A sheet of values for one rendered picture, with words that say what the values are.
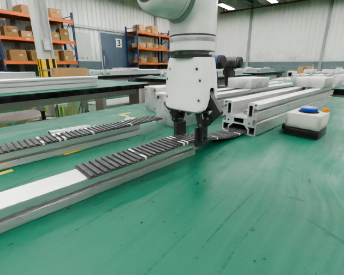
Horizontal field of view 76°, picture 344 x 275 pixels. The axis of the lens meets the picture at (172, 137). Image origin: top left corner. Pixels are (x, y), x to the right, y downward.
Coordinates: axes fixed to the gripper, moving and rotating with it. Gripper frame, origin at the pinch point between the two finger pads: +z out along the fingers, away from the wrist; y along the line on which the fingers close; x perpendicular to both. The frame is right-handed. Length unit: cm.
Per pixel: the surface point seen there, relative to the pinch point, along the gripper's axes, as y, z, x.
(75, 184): 2.0, 1.2, -24.7
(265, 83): -14, -6, 64
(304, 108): 12.5, -3.2, 29.8
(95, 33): -1120, -169, 533
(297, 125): 12.2, 1.1, 27.6
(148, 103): -41.8, 1.3, 21.9
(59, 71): -206, -8, 42
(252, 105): 3.4, -4.0, 19.6
